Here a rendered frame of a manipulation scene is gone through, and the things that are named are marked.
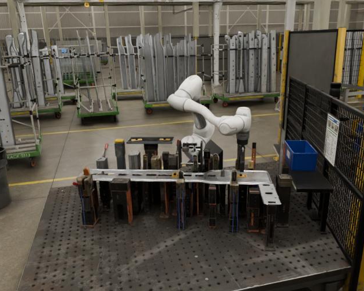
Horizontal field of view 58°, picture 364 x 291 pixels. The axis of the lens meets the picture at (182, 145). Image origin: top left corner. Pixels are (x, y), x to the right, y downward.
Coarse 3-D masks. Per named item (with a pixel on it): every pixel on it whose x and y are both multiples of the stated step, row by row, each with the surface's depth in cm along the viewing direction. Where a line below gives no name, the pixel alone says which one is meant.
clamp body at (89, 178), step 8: (80, 176) 224; (88, 176) 223; (80, 184) 219; (88, 184) 221; (80, 192) 221; (88, 192) 221; (88, 200) 224; (88, 208) 227; (88, 216) 227; (96, 216) 236; (88, 224) 229
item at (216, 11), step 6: (222, 0) 1247; (216, 6) 1305; (216, 12) 1312; (216, 18) 1317; (216, 24) 1326; (216, 30) 1332; (216, 36) 1340; (216, 42) 1347; (216, 54) 1362; (216, 60) 1369; (216, 66) 1377; (216, 72) 1384; (216, 78) 1392; (216, 84) 1399
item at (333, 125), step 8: (328, 112) 212; (328, 120) 212; (336, 120) 198; (328, 128) 212; (336, 128) 198; (328, 136) 212; (336, 136) 198; (328, 144) 212; (336, 144) 198; (328, 152) 212; (328, 160) 212
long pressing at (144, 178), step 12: (96, 180) 234; (108, 180) 233; (132, 180) 231; (144, 180) 230; (156, 180) 229; (168, 180) 229; (192, 180) 228; (204, 180) 226; (216, 180) 226; (228, 180) 225; (240, 180) 225; (252, 180) 224; (264, 180) 224
